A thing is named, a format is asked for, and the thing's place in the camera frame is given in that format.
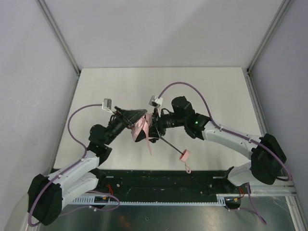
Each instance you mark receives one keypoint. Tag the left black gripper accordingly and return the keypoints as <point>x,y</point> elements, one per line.
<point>123,118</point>

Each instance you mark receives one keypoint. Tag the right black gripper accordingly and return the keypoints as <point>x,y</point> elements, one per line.
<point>156,128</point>

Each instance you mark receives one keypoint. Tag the pink folding umbrella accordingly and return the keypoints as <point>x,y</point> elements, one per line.
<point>142,126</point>

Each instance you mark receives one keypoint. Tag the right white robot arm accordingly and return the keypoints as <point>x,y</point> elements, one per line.
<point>264,153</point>

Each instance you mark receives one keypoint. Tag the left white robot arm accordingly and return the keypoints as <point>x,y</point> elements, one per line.
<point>49,195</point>

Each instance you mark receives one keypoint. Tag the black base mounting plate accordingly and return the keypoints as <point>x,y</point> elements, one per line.
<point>165,186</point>

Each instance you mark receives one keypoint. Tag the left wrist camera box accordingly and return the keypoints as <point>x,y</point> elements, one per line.
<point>107,105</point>

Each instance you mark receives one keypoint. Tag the left aluminium frame post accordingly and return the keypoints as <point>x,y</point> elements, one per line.
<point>58,34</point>

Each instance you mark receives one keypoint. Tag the aluminium frame post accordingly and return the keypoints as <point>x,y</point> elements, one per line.
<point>58,34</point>
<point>270,32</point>

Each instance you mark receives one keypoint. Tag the aluminium frame rail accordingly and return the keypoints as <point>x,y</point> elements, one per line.
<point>279,188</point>

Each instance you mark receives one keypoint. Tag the right aluminium frame post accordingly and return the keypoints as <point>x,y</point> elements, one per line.
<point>270,32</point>

